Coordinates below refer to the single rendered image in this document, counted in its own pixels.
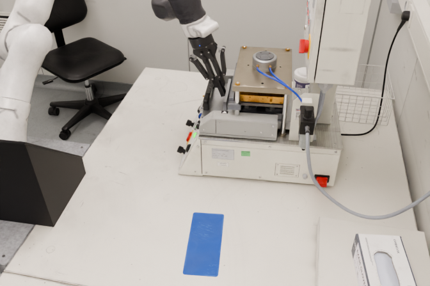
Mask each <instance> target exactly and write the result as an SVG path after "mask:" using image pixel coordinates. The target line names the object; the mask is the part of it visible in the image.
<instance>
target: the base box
mask: <svg viewBox="0 0 430 286"><path fill-rule="evenodd" d="M340 153H341V150H330V149H321V148H310V160H311V166H312V172H313V174H314V177H315V179H316V181H317V182H318V183H319V185H320V186H321V187H326V186H334V183H335V177H336V174H337V168H338V162H339V159H340ZM178 174H181V175H195V176H203V175H212V176H219V177H234V178H242V179H256V180H270V181H279V182H293V183H301V184H314V182H313V181H312V179H311V177H310V174H309V171H308V164H307V153H306V149H305V150H302V148H300V147H289V146H280V145H264V144H255V143H239V142H230V141H214V140H205V139H198V137H197V139H196V141H195V143H194V145H193V146H192V148H191V150H190V151H189V153H188V155H187V157H186V159H185V161H184V162H183V164H182V166H181V167H180V170H179V173H178Z"/></svg>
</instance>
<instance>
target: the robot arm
mask: <svg viewBox="0 0 430 286"><path fill-rule="evenodd" d="M53 3H54V0H16V1H15V4H14V7H13V10H12V12H11V14H10V16H9V17H8V20H7V21H6V24H5V25H4V28H3V29H2V31H1V33H0V59H2V60H4V61H5V62H4V64H3V66H2V67H1V69H0V139H4V140H11V141H23V142H27V127H28V116H29V113H30V109H31V104H30V101H31V96H32V92H33V87H34V84H35V79H36V77H37V75H38V72H39V70H40V68H41V66H42V63H43V61H44V59H45V56H46V55H47V53H48V52H49V51H50V50H51V48H52V46H53V37H52V34H51V32H50V31H49V30H48V29H47V27H45V26H44V24H45V23H46V22H47V20H48V19H49V17H50V14H51V10H52V6H53ZM151 5H152V9H153V11H154V14H155V16H156V17H158V18H159V19H161V20H165V21H169V20H173V19H178V20H179V23H180V26H181V28H182V30H183V32H184V35H185V36H186V37H188V39H189V42H190V44H191V46H192V48H193V54H192V55H190V57H189V61H190V62H192V63H193V64H194V65H195V66H196V68H197V69H198V70H199V72H200V73H201V74H202V75H203V77H204V78H205V80H211V81H212V83H213V85H214V87H215V88H218V90H219V93H220V95H221V97H224V96H225V93H226V89H225V87H224V85H225V80H224V78H223V76H225V75H226V72H227V68H226V61H225V49H226V47H225V46H223V47H221V46H218V45H217V43H216V42H215V41H214V39H213V36H212V33H213V32H214V31H215V30H217V29H219V26H218V23H217V22H216V21H215V20H212V19H211V18H210V17H209V16H208V15H206V11H205V10H204V9H203V7H202V3H201V0H151ZM217 50H218V52H219V53H220V60H221V69H220V67H219V64H218V61H217V59H216V55H215V54H216V51H217ZM197 57H199V58H200V59H201V60H202V61H203V64H205V67H206V69H207V70H206V69H205V68H204V67H203V65H202V64H201V63H200V61H199V60H198V59H197ZM209 59H210V61H211V62H212V65H213V67H214V69H215V71H216V74H217V75H216V76H215V74H214V71H213V69H212V67H211V64H210V61H209ZM221 70H222V71H221Z"/></svg>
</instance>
